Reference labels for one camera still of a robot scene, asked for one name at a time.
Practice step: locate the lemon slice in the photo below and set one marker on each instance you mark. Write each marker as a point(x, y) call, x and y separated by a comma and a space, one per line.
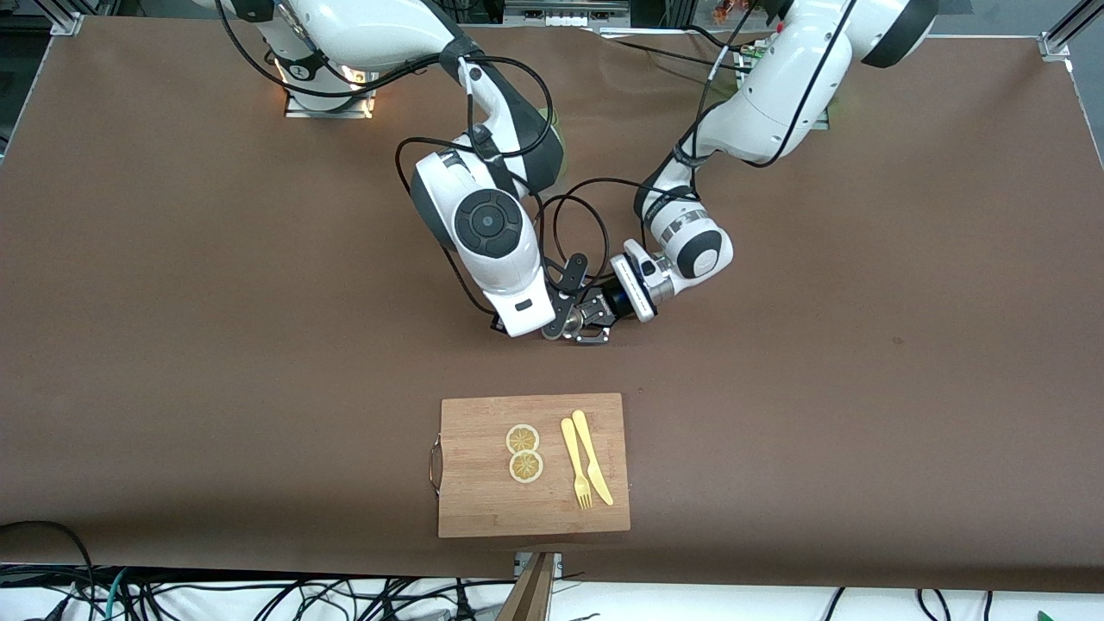
point(523, 439)
point(526, 467)

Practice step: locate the wooden post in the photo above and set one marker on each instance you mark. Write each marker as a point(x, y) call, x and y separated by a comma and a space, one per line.
point(530, 595)

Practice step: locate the green sleeved glass bottle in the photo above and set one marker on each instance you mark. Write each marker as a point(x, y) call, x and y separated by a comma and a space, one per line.
point(557, 129)

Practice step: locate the aluminium frame corner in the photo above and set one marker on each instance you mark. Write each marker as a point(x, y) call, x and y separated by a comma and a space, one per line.
point(65, 19)
point(1065, 34)

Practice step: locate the yellow plastic fork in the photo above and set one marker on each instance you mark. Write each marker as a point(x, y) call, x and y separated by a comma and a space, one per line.
point(573, 457)

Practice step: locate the steel jigger measuring cup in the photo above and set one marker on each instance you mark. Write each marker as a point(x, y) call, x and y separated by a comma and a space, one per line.
point(576, 325)

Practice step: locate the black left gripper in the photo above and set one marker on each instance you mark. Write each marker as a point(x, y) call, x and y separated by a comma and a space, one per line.
point(614, 301)

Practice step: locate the wooden cutting board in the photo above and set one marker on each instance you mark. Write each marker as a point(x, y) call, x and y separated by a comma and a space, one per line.
point(535, 509)

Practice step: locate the white power strip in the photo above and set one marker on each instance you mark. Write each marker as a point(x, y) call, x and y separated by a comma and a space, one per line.
point(565, 10)

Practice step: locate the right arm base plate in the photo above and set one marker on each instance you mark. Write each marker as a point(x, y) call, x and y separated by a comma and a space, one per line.
point(332, 112)

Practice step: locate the metal table bracket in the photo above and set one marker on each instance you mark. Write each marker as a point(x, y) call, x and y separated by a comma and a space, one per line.
point(521, 562)

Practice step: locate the brown table cover sheet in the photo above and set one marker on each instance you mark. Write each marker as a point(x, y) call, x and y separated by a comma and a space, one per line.
point(776, 474)

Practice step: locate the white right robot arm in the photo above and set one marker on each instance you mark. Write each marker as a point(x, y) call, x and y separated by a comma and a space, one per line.
point(487, 259)

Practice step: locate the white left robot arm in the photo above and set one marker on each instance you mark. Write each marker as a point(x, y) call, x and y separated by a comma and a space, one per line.
point(776, 95)

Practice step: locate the yellow plastic knife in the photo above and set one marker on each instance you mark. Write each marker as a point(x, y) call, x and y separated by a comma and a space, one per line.
point(593, 466)

